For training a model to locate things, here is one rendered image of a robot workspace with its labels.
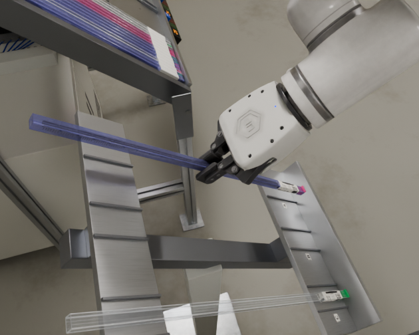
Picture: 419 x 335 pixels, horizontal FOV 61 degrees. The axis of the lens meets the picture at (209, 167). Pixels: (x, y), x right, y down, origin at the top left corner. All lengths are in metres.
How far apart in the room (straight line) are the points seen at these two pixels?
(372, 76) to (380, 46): 0.03
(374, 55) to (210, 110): 1.50
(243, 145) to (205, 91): 1.53
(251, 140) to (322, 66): 0.12
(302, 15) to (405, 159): 1.53
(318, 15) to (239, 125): 0.16
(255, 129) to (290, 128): 0.05
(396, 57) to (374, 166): 1.40
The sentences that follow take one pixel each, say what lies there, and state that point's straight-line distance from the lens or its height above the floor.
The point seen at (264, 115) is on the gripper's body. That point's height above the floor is 1.04.
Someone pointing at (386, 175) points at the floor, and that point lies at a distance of 1.84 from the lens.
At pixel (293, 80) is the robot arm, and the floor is 1.09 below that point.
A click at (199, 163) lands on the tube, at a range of 0.52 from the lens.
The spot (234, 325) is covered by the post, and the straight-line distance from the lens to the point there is 1.40.
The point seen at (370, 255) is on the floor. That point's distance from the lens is 1.62.
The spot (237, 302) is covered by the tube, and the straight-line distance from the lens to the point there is 0.48.
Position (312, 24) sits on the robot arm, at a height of 1.14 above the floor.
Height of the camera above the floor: 1.39
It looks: 56 degrees down
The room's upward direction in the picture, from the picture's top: straight up
